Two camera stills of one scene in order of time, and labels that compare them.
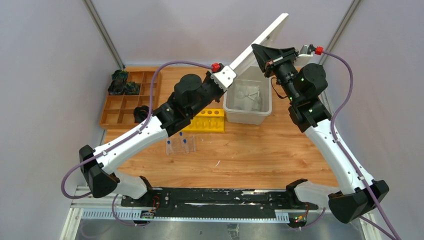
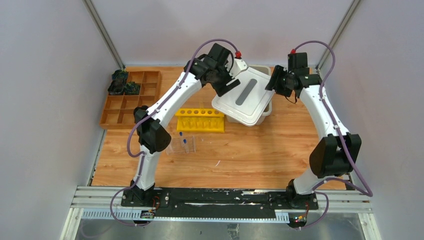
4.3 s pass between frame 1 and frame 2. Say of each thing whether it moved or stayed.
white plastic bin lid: moved
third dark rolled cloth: stayed
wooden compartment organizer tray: stayed
